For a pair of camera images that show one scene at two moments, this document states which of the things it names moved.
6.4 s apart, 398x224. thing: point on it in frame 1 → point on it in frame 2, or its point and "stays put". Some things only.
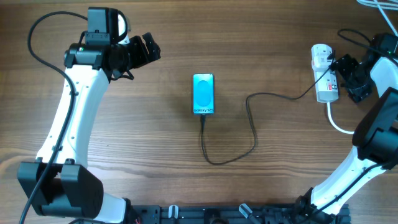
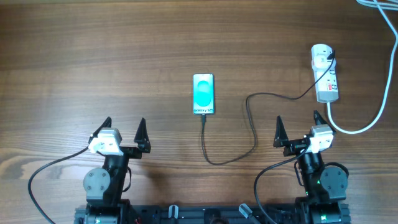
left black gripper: (142, 58) → (140, 137)
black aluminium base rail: (242, 214) stays put
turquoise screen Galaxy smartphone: (203, 93) stays put
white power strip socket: (326, 83) stays put
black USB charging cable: (251, 117) stays put
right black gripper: (356, 92) → (282, 140)
